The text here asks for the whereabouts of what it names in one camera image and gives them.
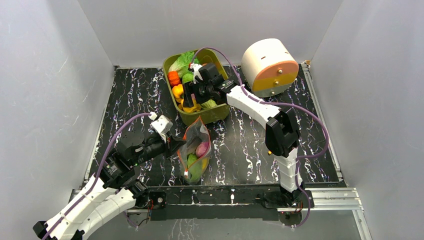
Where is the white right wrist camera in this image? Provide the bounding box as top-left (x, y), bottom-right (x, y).
top-left (188, 63), bottom-right (203, 84)

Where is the orange mini pumpkin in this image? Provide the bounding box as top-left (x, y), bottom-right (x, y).
top-left (167, 71), bottom-right (181, 88)

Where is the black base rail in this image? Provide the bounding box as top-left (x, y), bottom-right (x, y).
top-left (148, 184), bottom-right (281, 221)

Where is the olive green plastic bin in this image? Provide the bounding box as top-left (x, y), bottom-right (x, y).
top-left (162, 49), bottom-right (231, 126)

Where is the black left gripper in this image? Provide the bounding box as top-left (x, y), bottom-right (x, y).
top-left (132, 131), bottom-right (187, 167)

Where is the pale green cabbage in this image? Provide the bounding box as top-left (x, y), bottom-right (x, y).
top-left (200, 99), bottom-right (217, 109)

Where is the clear zip top bag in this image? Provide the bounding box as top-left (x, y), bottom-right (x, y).
top-left (177, 117), bottom-right (212, 185)

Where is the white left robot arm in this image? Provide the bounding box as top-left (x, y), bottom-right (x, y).
top-left (32, 132), bottom-right (186, 240)

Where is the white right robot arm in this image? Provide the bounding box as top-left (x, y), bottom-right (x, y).
top-left (183, 63), bottom-right (303, 208)

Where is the green leafy vegetable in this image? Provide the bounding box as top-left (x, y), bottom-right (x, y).
top-left (187, 153), bottom-right (204, 184)

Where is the green lettuce head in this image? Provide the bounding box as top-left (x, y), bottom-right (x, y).
top-left (167, 51), bottom-right (195, 79)

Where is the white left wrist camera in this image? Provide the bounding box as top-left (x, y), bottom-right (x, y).
top-left (149, 112), bottom-right (173, 143)

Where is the green bumpy citrus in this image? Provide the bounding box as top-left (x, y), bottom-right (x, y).
top-left (181, 73), bottom-right (194, 84)

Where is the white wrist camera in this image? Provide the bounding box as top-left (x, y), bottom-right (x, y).
top-left (188, 63), bottom-right (203, 84)
top-left (149, 112), bottom-right (173, 143)

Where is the orange yellow bell pepper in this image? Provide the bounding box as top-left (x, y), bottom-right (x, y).
top-left (171, 84), bottom-right (184, 104)

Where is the white cylindrical drawer box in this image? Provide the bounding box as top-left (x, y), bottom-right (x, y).
top-left (241, 38), bottom-right (299, 98)

